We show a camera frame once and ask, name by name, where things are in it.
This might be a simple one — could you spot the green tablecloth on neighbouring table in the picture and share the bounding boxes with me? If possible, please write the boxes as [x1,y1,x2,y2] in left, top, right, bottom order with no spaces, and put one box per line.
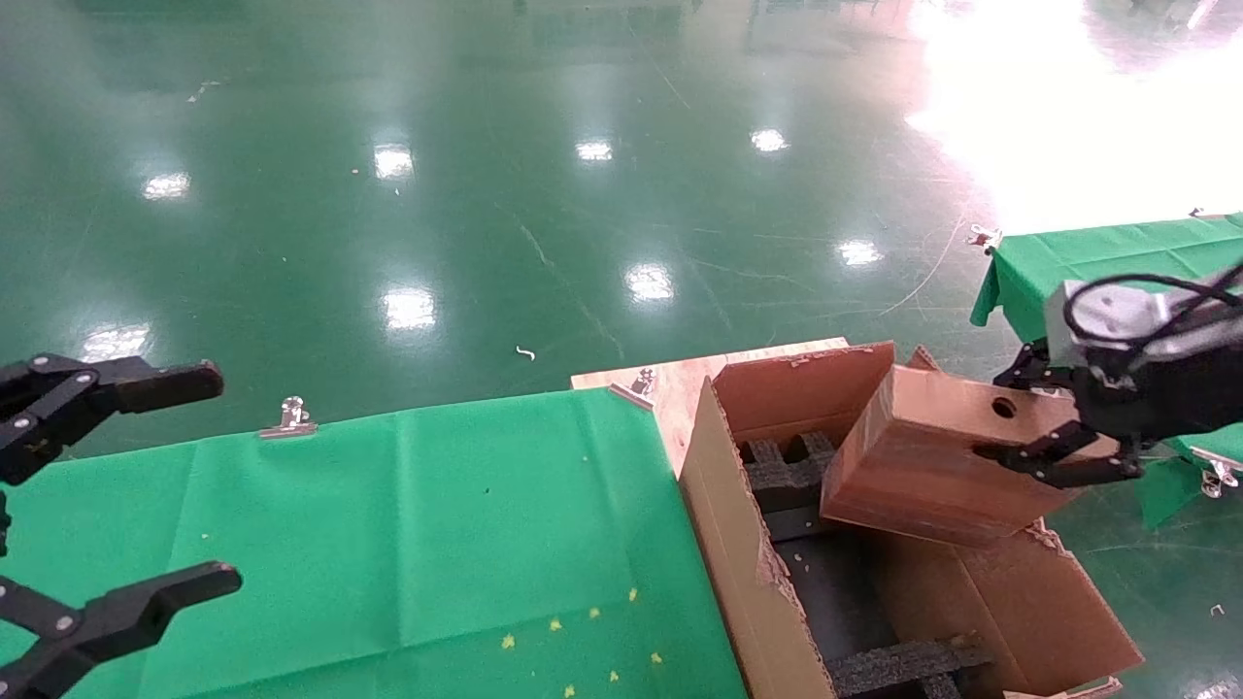
[970,214,1243,531]

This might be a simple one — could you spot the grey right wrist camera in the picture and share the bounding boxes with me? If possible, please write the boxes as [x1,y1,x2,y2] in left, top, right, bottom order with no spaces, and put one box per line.
[1046,280,1172,368]

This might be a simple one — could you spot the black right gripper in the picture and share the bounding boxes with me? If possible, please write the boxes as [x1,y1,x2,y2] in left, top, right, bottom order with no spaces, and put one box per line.
[974,333,1243,488]

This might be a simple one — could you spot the large open cardboard carton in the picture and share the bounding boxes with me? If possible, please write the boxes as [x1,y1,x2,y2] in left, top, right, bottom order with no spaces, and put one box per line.
[680,340,1147,699]

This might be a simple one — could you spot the black foam insert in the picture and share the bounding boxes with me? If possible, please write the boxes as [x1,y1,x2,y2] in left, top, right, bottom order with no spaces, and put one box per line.
[743,432,865,516]
[825,636,993,699]

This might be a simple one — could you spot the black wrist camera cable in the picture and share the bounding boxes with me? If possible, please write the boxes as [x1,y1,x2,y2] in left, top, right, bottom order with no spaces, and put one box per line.
[1063,260,1243,347]

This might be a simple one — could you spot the small cardboard box with hole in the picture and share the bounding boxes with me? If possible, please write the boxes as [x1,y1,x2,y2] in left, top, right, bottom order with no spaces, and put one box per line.
[821,364,1120,550]

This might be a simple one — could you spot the green tablecloth with yellow specks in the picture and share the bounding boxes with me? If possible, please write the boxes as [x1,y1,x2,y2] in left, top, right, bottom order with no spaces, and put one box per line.
[0,388,749,699]

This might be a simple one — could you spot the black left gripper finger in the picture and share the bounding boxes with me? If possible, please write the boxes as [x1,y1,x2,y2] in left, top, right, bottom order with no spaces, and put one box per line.
[0,561,243,699]
[0,353,225,486]

